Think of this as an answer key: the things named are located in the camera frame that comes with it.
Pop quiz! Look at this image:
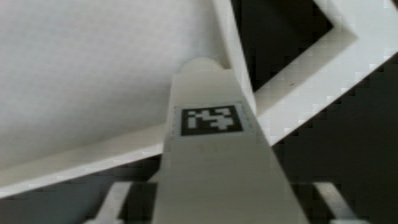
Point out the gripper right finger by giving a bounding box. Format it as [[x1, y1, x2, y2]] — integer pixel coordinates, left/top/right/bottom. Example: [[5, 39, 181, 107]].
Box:
[[290, 181, 362, 224]]

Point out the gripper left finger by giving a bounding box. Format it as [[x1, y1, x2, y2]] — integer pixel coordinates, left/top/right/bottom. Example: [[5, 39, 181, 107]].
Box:
[[82, 181, 146, 224]]

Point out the white desk top tray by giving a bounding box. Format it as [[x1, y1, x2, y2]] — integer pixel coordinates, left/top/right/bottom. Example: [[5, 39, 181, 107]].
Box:
[[0, 0, 249, 199]]

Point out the white L-shaped fence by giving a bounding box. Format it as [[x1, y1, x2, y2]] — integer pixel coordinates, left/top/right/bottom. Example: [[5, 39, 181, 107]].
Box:
[[256, 0, 398, 143]]

